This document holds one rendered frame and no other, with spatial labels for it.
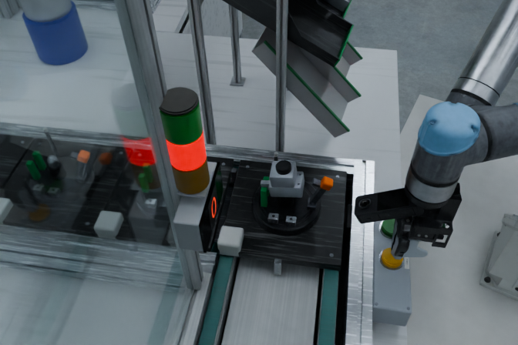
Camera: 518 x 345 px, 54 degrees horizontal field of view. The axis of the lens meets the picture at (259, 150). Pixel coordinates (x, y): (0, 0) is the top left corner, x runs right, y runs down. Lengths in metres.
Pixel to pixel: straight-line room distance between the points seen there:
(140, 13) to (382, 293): 0.67
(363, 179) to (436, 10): 2.60
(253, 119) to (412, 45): 2.01
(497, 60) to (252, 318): 0.63
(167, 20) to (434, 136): 1.27
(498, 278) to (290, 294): 0.42
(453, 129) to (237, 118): 0.79
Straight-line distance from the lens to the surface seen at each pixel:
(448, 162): 0.76
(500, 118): 0.81
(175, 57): 1.65
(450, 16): 3.62
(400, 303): 0.99
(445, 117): 0.75
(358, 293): 0.99
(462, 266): 1.19
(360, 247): 1.04
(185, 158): 0.67
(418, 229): 0.89
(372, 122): 1.42
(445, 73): 3.11
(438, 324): 1.11
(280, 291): 1.02
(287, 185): 0.97
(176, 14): 1.87
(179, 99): 0.63
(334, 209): 1.07
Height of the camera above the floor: 1.82
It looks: 47 degrees down
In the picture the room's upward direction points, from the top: 2 degrees counter-clockwise
